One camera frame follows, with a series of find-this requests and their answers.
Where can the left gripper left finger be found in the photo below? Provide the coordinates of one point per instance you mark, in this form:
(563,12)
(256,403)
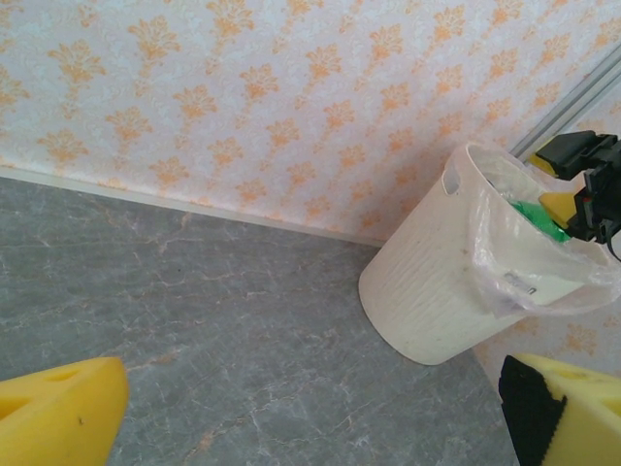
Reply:
(53,417)

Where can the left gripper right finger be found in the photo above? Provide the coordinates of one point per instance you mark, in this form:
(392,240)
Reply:
(582,417)

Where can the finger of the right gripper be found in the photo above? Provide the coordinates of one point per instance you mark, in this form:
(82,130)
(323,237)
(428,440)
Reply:
(577,213)
(575,150)

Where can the green bottle yellow cap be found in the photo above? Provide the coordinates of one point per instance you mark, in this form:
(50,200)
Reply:
(531,216)

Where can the clear plastic bin liner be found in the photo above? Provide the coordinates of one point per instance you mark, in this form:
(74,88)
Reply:
(548,272)

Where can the cream plastic waste bin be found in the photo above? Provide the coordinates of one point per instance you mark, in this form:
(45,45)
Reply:
(427,301)

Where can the aluminium frame post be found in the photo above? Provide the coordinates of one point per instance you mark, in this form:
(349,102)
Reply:
(572,102)

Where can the white wall base trim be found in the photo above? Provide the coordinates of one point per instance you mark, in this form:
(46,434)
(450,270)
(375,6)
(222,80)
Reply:
(194,208)

